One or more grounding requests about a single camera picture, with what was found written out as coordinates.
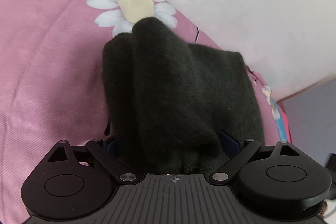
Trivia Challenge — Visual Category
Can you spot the black knit garment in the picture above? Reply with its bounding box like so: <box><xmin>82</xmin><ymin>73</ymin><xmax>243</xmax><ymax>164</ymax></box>
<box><xmin>102</xmin><ymin>18</ymin><xmax>265</xmax><ymax>174</ymax></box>

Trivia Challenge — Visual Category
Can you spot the pink floral bed sheet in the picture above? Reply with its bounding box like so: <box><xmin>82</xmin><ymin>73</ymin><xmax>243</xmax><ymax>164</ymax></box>
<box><xmin>0</xmin><ymin>0</ymin><xmax>293</xmax><ymax>224</ymax></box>

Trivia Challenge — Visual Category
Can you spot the wooden door frame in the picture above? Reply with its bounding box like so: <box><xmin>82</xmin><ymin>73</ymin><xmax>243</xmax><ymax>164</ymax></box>
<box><xmin>277</xmin><ymin>74</ymin><xmax>336</xmax><ymax>110</ymax></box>

